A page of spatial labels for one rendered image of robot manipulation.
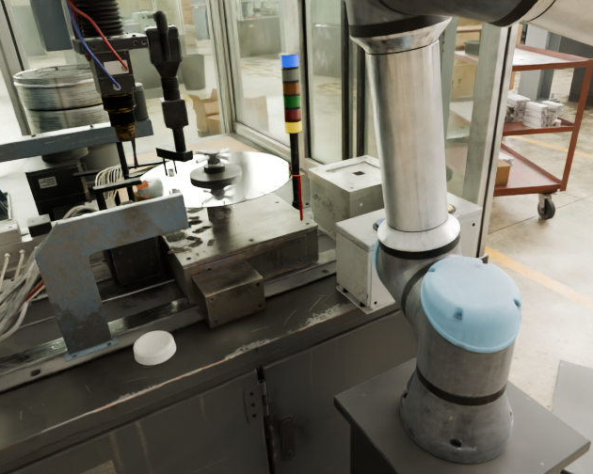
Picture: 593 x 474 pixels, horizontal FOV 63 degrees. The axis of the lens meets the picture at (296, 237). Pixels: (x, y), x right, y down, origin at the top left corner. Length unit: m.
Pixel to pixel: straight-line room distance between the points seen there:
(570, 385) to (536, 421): 1.21
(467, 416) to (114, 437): 0.56
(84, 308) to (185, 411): 0.25
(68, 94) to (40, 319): 0.75
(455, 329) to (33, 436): 0.61
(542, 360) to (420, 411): 1.43
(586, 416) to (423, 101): 1.47
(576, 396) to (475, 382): 1.34
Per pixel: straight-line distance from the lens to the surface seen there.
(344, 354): 1.03
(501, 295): 0.62
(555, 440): 0.78
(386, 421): 0.75
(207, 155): 1.03
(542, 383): 2.00
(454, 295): 0.60
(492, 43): 0.99
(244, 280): 0.91
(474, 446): 0.70
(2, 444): 0.86
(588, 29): 0.56
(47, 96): 1.61
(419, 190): 0.64
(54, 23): 1.07
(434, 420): 0.69
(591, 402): 1.96
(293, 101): 1.24
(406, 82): 0.60
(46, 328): 1.04
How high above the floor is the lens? 1.31
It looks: 28 degrees down
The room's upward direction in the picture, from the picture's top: 3 degrees counter-clockwise
